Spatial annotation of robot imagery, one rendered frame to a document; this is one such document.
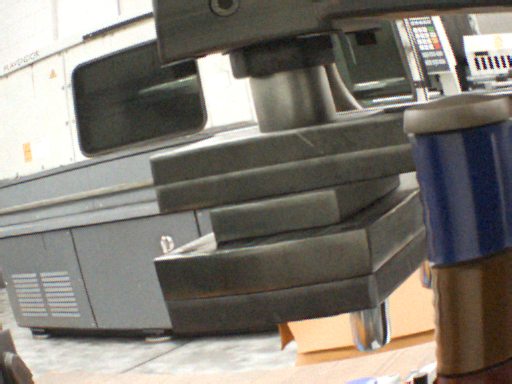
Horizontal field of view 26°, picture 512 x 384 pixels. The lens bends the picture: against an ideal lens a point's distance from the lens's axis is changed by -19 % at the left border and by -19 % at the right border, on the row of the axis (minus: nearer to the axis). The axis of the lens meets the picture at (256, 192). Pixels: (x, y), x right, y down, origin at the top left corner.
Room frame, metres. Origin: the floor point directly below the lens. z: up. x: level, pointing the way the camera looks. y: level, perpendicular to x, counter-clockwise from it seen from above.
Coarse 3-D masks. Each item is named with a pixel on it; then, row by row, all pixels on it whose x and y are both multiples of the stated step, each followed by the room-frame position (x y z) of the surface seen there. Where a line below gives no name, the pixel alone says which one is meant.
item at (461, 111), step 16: (464, 96) 0.31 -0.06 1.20; (480, 96) 0.31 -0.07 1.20; (496, 96) 0.30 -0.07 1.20; (416, 112) 0.30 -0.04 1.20; (432, 112) 0.30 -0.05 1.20; (448, 112) 0.30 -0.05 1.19; (464, 112) 0.29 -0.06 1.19; (480, 112) 0.29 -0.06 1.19; (496, 112) 0.30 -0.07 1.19; (416, 128) 0.30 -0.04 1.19; (432, 128) 0.30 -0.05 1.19; (448, 128) 0.30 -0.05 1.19
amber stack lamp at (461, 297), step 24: (432, 264) 0.31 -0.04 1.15; (456, 264) 0.30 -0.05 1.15; (480, 264) 0.29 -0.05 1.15; (504, 264) 0.30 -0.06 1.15; (432, 288) 0.31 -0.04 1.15; (456, 288) 0.30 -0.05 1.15; (480, 288) 0.30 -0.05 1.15; (504, 288) 0.29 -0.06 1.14; (456, 312) 0.30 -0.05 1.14; (480, 312) 0.30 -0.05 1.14; (504, 312) 0.29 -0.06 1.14; (456, 336) 0.30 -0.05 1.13; (480, 336) 0.30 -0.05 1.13; (504, 336) 0.30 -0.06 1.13; (456, 360) 0.30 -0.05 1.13; (480, 360) 0.30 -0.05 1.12
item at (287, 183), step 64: (256, 64) 0.58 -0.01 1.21; (320, 64) 0.59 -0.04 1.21; (256, 128) 0.65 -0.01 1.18; (320, 128) 0.56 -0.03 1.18; (384, 128) 0.54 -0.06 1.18; (192, 192) 0.58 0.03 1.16; (256, 192) 0.57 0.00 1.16; (320, 192) 0.55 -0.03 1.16; (384, 192) 0.61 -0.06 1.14; (192, 256) 0.55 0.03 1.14; (256, 256) 0.53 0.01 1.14; (320, 256) 0.52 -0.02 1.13; (384, 256) 0.53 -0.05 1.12; (192, 320) 0.55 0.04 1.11; (256, 320) 0.54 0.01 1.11; (384, 320) 0.54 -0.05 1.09
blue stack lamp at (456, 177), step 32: (480, 128) 0.29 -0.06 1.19; (416, 160) 0.31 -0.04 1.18; (448, 160) 0.30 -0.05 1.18; (480, 160) 0.29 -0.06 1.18; (448, 192) 0.30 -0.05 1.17; (480, 192) 0.29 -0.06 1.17; (448, 224) 0.30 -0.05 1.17; (480, 224) 0.30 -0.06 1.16; (448, 256) 0.30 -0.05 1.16; (480, 256) 0.29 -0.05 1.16
